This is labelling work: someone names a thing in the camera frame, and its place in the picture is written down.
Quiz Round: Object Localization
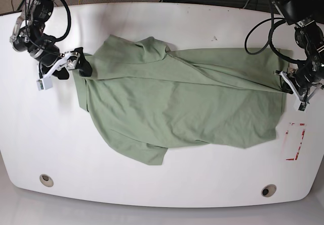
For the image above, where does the green t-shirt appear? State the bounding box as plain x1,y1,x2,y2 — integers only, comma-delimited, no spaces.
73,35,288,165

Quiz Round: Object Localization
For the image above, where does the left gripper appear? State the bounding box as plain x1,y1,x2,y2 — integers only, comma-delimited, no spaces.
274,70,323,103

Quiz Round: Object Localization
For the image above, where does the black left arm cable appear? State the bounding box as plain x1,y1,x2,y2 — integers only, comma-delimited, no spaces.
244,0,308,70

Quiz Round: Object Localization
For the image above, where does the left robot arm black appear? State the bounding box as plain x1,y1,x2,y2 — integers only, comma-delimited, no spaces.
268,0,323,106

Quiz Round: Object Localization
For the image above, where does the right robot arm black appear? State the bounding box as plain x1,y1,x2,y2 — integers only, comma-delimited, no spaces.
10,0,93,80

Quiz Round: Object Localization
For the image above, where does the right table grommet hole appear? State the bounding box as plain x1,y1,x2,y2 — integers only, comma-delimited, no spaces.
261,184,276,198

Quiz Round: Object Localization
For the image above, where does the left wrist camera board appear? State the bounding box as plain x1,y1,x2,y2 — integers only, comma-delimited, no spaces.
294,100,309,112

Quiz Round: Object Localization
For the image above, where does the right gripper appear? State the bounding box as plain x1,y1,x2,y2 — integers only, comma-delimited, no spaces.
38,47,93,80

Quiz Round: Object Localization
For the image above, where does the table grommet hole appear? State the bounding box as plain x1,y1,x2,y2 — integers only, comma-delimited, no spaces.
39,174,54,188
261,184,276,198

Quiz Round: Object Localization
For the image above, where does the red tape rectangle marking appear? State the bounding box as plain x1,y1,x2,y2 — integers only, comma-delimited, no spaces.
282,123,307,161

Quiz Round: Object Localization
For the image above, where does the left table grommet hole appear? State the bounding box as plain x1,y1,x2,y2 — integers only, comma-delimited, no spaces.
39,174,54,188

